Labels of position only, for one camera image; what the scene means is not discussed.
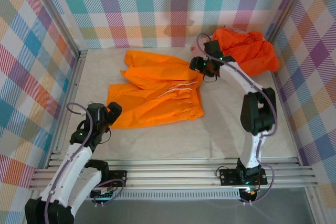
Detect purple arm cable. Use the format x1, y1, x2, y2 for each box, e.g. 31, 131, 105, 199
44, 102, 125, 224
196, 33, 276, 205

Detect long aluminium base frame rail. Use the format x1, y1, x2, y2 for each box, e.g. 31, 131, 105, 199
28, 157, 319, 191

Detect light orange shorts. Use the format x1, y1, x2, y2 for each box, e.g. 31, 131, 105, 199
106, 49, 205, 130

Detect aluminium side frame rail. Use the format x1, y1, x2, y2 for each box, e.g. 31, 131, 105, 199
46, 49, 89, 168
270, 70, 304, 167

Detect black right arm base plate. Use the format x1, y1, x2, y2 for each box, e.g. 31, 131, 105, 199
218, 167, 268, 186

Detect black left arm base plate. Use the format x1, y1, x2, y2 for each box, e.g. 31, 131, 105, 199
79, 169, 129, 188

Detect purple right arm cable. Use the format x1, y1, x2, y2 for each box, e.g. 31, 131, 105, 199
196, 33, 276, 205

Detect red-orange shorts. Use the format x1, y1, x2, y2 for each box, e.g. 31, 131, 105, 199
212, 27, 281, 77

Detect aluminium corner post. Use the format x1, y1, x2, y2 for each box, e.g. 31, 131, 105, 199
265, 0, 316, 44
25, 0, 89, 57

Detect short aluminium frame leg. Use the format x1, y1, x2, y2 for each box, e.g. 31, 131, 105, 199
306, 187, 328, 224

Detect slotted grey cable duct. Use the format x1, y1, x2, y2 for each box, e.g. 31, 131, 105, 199
40, 191, 242, 200

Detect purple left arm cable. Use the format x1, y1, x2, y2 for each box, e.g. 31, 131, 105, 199
44, 102, 125, 224

